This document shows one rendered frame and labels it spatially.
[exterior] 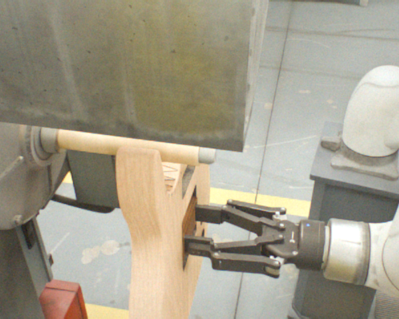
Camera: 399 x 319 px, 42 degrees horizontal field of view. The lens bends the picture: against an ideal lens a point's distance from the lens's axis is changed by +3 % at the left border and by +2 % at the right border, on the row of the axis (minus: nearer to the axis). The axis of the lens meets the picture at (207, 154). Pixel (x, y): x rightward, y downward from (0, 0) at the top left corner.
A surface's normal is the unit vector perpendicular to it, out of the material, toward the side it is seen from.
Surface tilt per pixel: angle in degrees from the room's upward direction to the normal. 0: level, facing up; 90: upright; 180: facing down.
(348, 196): 90
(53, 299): 0
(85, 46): 90
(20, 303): 90
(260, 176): 0
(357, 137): 92
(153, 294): 57
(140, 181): 76
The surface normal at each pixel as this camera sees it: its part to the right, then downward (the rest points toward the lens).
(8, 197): 0.94, 0.24
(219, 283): 0.00, -0.77
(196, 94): -0.20, 0.62
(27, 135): 0.56, 0.11
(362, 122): -0.68, 0.44
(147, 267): -0.18, 0.26
